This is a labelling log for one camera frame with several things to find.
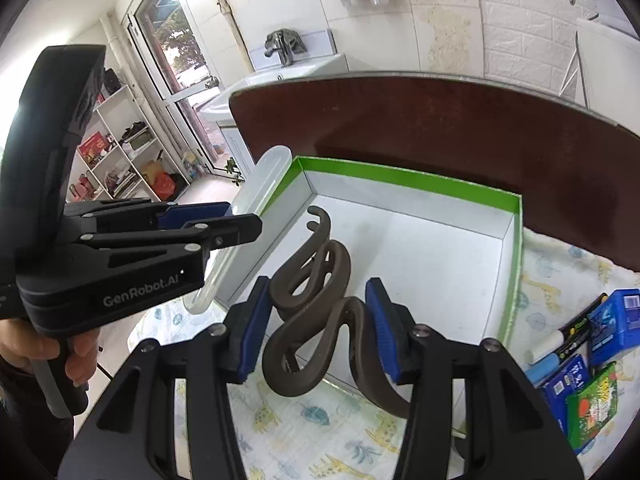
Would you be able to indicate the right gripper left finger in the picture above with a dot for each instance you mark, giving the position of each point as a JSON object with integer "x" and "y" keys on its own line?
{"x": 222, "y": 355}

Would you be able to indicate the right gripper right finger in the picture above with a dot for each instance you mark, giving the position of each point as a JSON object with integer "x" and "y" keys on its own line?
{"x": 414, "y": 354}

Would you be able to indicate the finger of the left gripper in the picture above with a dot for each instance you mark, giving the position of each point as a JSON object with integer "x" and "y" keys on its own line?
{"x": 143, "y": 213}
{"x": 194, "y": 238}

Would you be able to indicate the clear plastic tube case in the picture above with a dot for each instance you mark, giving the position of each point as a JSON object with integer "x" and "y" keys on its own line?
{"x": 242, "y": 226}

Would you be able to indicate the dark brown wavy hair clip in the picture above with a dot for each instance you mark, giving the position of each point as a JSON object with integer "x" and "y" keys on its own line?
{"x": 309, "y": 293}

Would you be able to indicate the blue cube box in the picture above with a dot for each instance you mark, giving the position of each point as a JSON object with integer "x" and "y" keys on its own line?
{"x": 614, "y": 326}

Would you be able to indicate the person's left hand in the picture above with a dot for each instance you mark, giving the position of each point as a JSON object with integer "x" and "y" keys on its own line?
{"x": 21, "y": 344}

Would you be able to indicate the white shelf unit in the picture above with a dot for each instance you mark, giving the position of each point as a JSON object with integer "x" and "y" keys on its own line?
{"x": 121, "y": 155}

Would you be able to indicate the green white cardboard box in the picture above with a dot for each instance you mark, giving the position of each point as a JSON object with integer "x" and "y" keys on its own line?
{"x": 447, "y": 249}

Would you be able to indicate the black blue marker pen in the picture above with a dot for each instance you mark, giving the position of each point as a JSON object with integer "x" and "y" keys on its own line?
{"x": 546, "y": 356}

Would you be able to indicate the blue flat medicine box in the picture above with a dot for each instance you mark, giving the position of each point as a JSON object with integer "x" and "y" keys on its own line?
{"x": 570, "y": 378}

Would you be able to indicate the green small box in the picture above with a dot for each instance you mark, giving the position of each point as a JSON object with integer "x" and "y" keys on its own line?
{"x": 591, "y": 408}

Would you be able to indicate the glass door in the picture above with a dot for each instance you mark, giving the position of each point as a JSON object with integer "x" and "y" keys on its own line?
{"x": 167, "y": 47}

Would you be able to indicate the metal faucet with rag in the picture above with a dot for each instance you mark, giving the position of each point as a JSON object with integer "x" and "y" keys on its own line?
{"x": 286, "y": 43}

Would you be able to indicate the dark red wooden headboard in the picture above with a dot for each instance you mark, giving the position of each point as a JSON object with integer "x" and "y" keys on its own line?
{"x": 577, "y": 172}

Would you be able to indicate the white appliance machine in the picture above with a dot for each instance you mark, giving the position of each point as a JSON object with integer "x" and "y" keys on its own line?
{"x": 604, "y": 69}

